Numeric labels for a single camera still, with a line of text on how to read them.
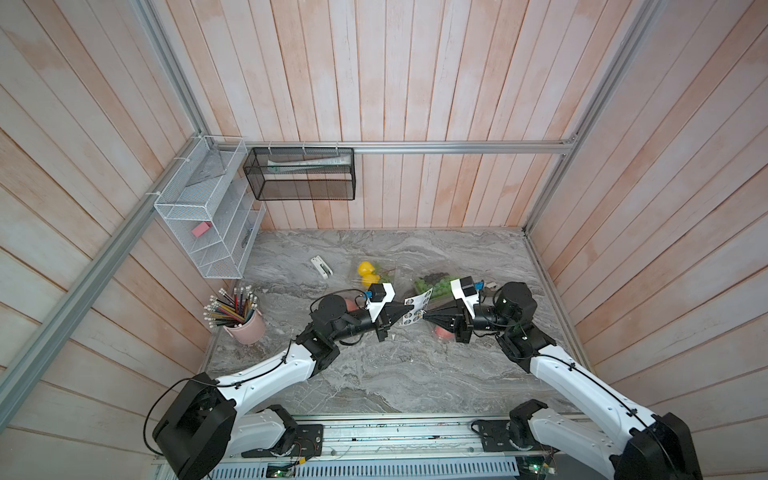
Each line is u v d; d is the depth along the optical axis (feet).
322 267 3.51
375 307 2.01
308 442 2.39
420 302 2.21
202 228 2.69
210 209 2.26
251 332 2.77
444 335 2.15
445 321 2.17
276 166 2.92
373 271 3.37
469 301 1.97
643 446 1.28
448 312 2.09
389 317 2.11
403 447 2.40
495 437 2.40
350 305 2.14
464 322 2.04
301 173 3.45
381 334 2.09
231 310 2.79
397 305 2.12
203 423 1.32
